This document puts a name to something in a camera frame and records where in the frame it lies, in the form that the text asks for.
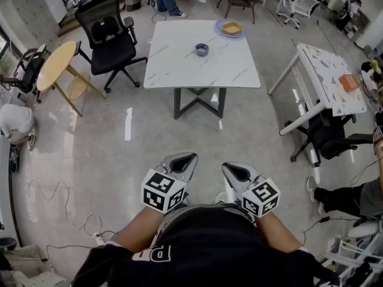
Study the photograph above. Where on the orange box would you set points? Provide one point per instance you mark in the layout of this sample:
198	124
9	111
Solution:
348	83

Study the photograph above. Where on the white locker cabinet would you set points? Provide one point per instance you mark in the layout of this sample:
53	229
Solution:
36	13

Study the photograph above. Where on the yellow square bowl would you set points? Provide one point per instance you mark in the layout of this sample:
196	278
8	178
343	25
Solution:
232	28

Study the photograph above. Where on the white marble table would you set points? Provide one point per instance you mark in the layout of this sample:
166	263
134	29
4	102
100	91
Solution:
194	73

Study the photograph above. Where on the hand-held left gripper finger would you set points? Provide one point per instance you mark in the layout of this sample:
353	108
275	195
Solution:
167	161
191	172

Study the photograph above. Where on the person's black shirt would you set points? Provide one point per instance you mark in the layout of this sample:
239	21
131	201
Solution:
209	250

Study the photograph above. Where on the blue grey tape roll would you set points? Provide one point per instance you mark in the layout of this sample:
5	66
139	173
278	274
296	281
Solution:
201	53

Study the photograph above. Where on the white power strip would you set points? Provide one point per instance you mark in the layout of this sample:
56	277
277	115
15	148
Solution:
98	238

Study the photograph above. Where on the person's left forearm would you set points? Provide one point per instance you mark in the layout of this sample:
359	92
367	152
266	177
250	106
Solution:
137	229

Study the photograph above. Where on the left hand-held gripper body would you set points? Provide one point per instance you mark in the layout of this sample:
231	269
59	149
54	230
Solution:
158	190

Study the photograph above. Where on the black mesh office chair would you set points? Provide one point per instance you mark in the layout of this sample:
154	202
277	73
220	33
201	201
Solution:
112	52

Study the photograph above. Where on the round wooden side table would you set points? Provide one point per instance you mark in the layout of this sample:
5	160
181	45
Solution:
57	66

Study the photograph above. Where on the white office chair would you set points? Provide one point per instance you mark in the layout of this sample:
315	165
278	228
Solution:
302	1

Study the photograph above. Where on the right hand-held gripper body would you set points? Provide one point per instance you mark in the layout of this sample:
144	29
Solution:
260	196

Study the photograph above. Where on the person's right forearm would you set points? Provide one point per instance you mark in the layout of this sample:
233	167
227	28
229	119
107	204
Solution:
275	232

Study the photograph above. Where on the white patterned table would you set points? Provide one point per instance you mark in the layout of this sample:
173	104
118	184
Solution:
329	70

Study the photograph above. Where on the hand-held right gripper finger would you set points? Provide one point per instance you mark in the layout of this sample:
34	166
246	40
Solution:
254	173
230	182

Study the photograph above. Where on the light blue plate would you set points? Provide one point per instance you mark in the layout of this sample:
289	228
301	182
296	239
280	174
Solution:
220	30

